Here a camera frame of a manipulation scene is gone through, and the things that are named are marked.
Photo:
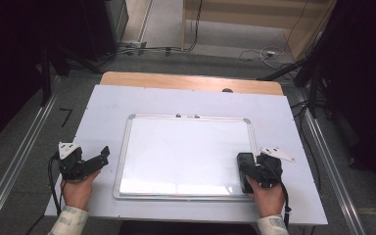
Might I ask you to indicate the black metal stand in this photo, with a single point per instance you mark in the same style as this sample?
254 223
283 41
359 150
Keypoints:
314 91
45 78

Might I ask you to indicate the white whiteboard with metal frame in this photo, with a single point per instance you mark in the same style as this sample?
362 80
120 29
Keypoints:
182 160

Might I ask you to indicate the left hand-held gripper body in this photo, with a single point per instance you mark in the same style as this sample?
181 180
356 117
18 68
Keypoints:
70 166

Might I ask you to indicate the grey power strip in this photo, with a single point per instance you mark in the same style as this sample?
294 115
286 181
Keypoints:
133 45

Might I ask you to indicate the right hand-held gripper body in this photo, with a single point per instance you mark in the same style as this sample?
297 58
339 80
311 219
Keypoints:
270 169

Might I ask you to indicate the person's dark clothing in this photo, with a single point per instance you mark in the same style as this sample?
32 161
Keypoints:
186 229

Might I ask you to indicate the person's left hand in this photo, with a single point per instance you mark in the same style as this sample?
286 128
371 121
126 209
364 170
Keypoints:
77 192

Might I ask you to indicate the dark curtain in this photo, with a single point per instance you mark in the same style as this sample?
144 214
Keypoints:
362 81

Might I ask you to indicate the black whiteboard eraser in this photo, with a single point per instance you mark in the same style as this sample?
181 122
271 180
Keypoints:
244 158

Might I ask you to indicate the black cabinet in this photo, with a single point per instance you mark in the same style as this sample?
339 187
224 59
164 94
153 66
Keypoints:
104 26

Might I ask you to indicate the aluminium floor rail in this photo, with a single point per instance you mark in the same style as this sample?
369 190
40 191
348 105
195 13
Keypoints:
19 156
333 163

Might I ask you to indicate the person's right hand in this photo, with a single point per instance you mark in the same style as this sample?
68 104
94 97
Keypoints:
267 200

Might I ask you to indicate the white table cover sheet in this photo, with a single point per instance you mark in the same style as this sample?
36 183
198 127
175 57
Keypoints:
104 111

